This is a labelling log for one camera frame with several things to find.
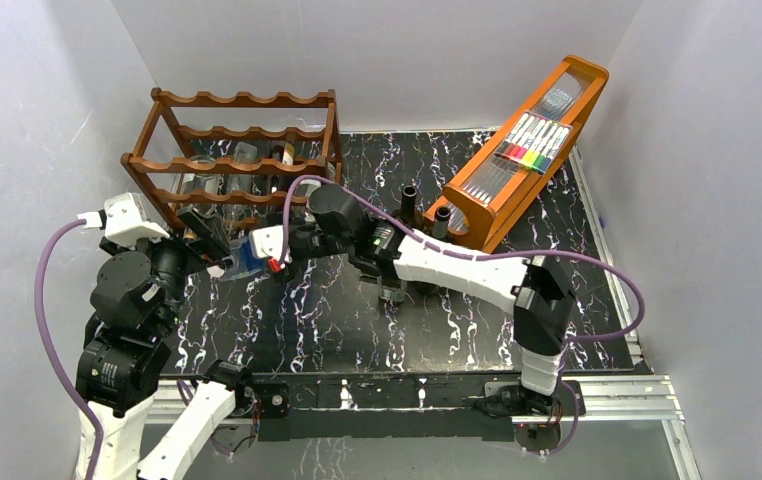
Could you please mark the clear middle shelf bottle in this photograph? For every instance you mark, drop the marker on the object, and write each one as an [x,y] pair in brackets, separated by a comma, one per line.
[244,153]

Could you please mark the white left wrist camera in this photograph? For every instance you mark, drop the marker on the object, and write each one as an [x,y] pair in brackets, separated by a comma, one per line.
[124,221]

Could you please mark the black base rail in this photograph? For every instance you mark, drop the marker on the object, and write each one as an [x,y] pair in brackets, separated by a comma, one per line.
[490,406]

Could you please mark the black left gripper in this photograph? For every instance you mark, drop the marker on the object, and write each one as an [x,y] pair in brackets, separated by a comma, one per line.
[208,230]

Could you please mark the dark labelled wine bottle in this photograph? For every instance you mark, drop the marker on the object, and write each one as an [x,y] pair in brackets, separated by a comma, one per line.
[440,227]

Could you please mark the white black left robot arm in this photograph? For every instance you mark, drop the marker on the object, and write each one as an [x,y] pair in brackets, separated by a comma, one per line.
[136,302]

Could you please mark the dark green wine bottle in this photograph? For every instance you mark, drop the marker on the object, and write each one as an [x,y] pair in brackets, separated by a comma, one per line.
[408,213]

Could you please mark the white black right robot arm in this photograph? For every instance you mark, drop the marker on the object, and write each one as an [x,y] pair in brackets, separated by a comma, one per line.
[534,290]

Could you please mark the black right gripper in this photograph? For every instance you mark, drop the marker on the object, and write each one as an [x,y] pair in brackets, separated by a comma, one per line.
[293,253]

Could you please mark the blue bottle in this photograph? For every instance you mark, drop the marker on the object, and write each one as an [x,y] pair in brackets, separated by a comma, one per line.
[242,263]

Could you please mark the pack of coloured markers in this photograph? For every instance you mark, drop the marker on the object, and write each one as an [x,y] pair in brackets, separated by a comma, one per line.
[534,142]

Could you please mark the clear whisky bottle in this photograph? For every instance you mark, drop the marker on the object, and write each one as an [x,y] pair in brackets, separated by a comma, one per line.
[392,289]

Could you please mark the orange wooden display rack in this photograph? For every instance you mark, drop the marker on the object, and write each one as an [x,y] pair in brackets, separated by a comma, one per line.
[493,190]

